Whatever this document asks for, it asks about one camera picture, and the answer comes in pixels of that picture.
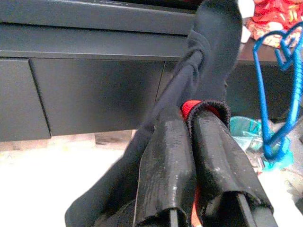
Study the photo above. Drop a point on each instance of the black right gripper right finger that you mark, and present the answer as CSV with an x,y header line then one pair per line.
x,y
220,151

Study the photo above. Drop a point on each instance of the black TV cabinet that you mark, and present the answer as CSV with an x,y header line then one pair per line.
x,y
82,82

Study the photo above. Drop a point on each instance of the red snack packets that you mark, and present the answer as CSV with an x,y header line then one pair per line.
x,y
272,19

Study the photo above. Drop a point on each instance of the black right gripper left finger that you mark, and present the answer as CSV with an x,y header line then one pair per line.
x,y
165,170

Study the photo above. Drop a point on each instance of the black shirt with red collar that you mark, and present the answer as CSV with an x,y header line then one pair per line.
x,y
217,47

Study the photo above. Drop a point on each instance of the blue hanger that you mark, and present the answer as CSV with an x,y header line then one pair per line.
x,y
260,94

